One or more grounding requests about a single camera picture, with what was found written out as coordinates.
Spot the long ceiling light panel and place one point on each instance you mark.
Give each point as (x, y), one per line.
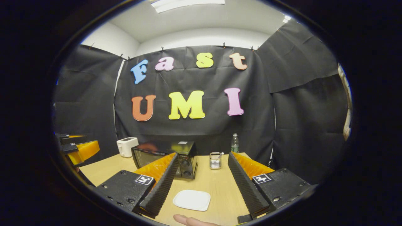
(188, 4)

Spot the black backdrop cloth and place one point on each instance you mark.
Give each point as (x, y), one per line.
(216, 78)

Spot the black electric oven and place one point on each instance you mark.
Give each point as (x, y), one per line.
(188, 166)

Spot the small ceiling light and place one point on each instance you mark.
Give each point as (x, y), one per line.
(286, 18)

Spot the clear green-label water bottle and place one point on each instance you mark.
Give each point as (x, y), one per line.
(235, 146)

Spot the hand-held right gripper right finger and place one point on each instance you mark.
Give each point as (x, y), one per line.
(245, 185)

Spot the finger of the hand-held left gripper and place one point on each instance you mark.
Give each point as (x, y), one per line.
(73, 140)
(86, 150)

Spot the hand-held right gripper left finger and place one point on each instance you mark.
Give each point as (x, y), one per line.
(163, 185)

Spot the white square plate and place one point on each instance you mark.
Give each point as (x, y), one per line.
(191, 200)

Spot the white toaster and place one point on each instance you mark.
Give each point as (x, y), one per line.
(127, 147)

